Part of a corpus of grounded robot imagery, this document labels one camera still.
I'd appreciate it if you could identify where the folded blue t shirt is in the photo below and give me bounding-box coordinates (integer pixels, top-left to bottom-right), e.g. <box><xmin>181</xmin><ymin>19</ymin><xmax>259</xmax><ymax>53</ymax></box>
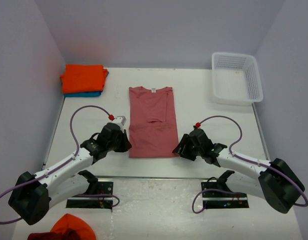
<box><xmin>61</xmin><ymin>69</ymin><xmax>109</xmax><ymax>98</ymax></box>

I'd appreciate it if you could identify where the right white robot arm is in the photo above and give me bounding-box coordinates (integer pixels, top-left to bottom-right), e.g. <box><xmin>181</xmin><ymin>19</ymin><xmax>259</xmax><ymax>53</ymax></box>
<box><xmin>173</xmin><ymin>128</ymin><xmax>305</xmax><ymax>214</ymax></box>

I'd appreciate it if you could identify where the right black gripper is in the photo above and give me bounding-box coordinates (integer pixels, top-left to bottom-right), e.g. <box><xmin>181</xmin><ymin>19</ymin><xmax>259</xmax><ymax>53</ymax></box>
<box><xmin>173</xmin><ymin>134</ymin><xmax>204</xmax><ymax>162</ymax></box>

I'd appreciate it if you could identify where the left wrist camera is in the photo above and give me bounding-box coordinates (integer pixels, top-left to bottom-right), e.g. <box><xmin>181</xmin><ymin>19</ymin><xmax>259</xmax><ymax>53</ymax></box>
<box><xmin>112</xmin><ymin>116</ymin><xmax>126</xmax><ymax>132</ymax></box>

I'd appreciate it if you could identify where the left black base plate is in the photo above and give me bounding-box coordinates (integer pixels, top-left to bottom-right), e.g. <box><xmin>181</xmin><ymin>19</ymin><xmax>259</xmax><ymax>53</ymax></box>
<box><xmin>66</xmin><ymin>179</ymin><xmax>114</xmax><ymax>210</ymax></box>

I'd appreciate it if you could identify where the white plastic basket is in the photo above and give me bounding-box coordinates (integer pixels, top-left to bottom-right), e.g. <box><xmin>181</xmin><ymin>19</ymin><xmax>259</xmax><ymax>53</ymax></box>
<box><xmin>212</xmin><ymin>52</ymin><xmax>263</xmax><ymax>106</ymax></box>

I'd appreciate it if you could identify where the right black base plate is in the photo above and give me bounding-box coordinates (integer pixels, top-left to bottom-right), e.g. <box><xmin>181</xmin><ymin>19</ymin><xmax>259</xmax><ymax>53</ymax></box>
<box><xmin>201</xmin><ymin>177</ymin><xmax>249</xmax><ymax>210</ymax></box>

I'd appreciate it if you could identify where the folded orange t shirt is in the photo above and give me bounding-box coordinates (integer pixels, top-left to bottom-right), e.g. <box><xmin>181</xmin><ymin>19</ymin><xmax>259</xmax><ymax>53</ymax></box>
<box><xmin>60</xmin><ymin>64</ymin><xmax>109</xmax><ymax>94</ymax></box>

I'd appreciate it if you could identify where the orange cloth at front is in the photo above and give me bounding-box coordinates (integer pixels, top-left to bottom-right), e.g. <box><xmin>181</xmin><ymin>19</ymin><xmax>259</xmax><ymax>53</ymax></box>
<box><xmin>51</xmin><ymin>213</ymin><xmax>97</xmax><ymax>240</ymax></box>

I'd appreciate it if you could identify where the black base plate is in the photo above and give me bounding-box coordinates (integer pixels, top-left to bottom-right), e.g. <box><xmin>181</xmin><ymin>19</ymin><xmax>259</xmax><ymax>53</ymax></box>
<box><xmin>66</xmin><ymin>179</ymin><xmax>114</xmax><ymax>210</ymax></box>
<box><xmin>201</xmin><ymin>177</ymin><xmax>249</xmax><ymax>210</ymax></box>

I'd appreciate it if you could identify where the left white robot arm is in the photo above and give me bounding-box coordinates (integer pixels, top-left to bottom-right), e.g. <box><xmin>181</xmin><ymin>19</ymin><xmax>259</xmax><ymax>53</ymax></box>
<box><xmin>8</xmin><ymin>116</ymin><xmax>131</xmax><ymax>225</ymax></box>

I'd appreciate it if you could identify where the dark red cloth at front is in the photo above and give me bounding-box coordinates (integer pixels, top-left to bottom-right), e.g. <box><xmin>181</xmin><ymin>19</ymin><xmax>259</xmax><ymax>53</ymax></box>
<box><xmin>27</xmin><ymin>230</ymin><xmax>81</xmax><ymax>240</ymax></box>

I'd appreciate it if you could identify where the pink t shirt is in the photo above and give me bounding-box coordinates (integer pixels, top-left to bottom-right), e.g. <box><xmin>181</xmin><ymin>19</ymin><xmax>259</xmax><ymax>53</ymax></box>
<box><xmin>129</xmin><ymin>86</ymin><xmax>178</xmax><ymax>159</ymax></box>

